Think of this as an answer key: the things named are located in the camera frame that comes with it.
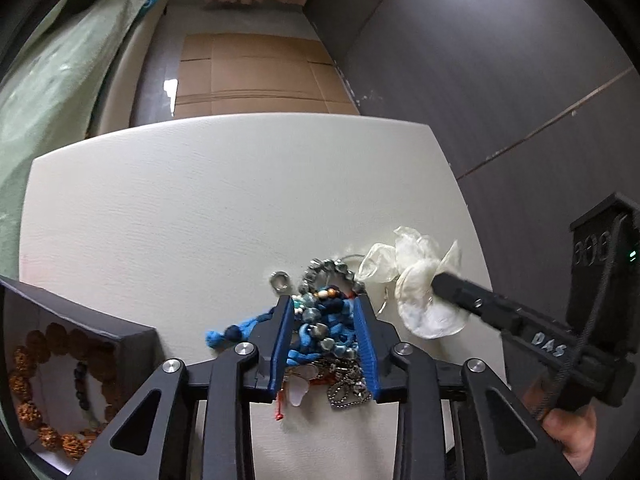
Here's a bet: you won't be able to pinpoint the bed with beige frame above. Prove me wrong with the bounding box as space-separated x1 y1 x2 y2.
87 0 187 137

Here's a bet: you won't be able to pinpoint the dark small bead bracelet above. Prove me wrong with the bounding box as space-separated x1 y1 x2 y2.
72 360 108 433

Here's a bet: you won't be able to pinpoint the flattened cardboard sheets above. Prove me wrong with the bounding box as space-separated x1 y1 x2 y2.
172 34 361 120

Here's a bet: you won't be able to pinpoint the silver bead bracelet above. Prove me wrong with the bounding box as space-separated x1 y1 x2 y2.
299 258 364 297

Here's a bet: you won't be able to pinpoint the brown seed bead bracelet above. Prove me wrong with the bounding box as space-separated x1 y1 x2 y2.
7 324 126 461

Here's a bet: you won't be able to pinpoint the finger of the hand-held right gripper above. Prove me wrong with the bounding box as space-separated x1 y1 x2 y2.
432 271 523 333

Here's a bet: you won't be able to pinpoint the black jewelry box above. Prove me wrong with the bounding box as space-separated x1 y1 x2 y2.
0 275 158 480

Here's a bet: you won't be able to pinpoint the clear stone red string pendant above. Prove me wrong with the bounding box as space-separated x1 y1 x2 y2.
274 364 321 421

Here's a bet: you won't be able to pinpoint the silver chain heart pendant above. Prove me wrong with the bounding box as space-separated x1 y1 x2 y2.
325 359 374 411

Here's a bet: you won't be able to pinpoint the green bed sheet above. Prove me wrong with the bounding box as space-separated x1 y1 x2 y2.
0 0 177 281

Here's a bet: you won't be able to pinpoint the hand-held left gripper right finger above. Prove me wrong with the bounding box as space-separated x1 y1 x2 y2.
352 296 576 480

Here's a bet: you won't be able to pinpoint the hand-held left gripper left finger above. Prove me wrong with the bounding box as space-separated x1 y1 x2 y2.
70 295 296 480

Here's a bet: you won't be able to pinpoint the white organza pouch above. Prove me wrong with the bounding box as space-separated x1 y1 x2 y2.
356 226 466 339

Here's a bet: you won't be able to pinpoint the blue bead necklace pile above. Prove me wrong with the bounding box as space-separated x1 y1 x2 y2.
205 290 362 367

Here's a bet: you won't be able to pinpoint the person's right hand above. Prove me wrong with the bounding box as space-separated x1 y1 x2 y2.
542 404 598 476

